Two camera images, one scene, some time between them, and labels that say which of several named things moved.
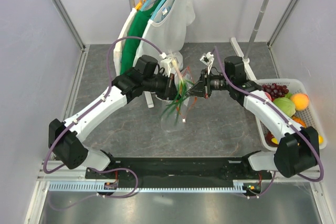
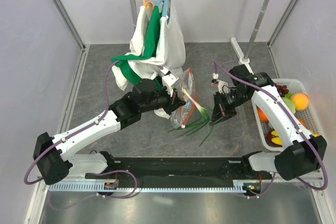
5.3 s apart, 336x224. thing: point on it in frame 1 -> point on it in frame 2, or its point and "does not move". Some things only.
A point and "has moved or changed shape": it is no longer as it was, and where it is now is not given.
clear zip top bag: (184, 100) has moved or changed shape
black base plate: (221, 169) does not move
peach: (301, 100) does not move
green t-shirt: (137, 27) -> (149, 51)
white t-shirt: (119, 46) -> (138, 66)
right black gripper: (203, 83) -> (219, 107)
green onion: (178, 101) -> (198, 125)
